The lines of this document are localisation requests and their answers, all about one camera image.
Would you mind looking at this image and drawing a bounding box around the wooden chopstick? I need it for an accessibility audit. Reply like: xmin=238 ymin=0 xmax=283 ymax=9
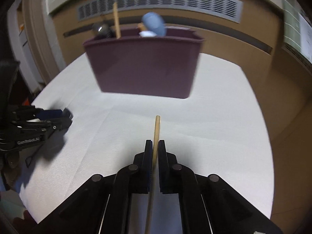
xmin=144 ymin=115 xmax=161 ymax=234
xmin=113 ymin=2 xmax=121 ymax=39

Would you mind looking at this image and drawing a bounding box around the dark steel spoon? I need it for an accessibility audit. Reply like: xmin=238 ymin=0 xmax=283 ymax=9
xmin=92 ymin=22 xmax=115 ymax=40

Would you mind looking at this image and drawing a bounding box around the white plastic spoon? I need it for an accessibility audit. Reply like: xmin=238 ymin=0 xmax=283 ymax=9
xmin=139 ymin=31 xmax=157 ymax=37

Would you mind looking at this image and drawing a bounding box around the blue plastic spoon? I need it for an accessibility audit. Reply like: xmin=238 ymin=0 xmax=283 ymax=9
xmin=142 ymin=12 xmax=167 ymax=36

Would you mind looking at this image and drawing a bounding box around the small shovel spoon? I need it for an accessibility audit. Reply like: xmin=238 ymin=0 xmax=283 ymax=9
xmin=25 ymin=155 xmax=33 ymax=168

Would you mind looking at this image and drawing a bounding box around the brown wooden spoon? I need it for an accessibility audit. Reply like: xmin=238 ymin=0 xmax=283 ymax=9
xmin=137 ymin=23 xmax=146 ymax=31

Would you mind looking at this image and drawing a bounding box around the person left hand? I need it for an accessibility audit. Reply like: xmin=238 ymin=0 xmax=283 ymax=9
xmin=1 ymin=151 xmax=21 ymax=192

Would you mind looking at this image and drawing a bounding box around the white tablecloth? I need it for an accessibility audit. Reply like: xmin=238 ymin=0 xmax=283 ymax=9
xmin=15 ymin=54 xmax=274 ymax=221

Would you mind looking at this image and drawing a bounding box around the purple plastic utensil holder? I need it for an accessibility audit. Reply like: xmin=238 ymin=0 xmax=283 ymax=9
xmin=83 ymin=27 xmax=205 ymax=99

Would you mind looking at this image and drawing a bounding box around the grey ventilation grille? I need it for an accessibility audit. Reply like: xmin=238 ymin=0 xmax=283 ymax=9
xmin=77 ymin=0 xmax=243 ymax=23

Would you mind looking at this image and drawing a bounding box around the green checked towel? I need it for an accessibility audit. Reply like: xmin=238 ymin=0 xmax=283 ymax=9
xmin=283 ymin=0 xmax=311 ymax=64

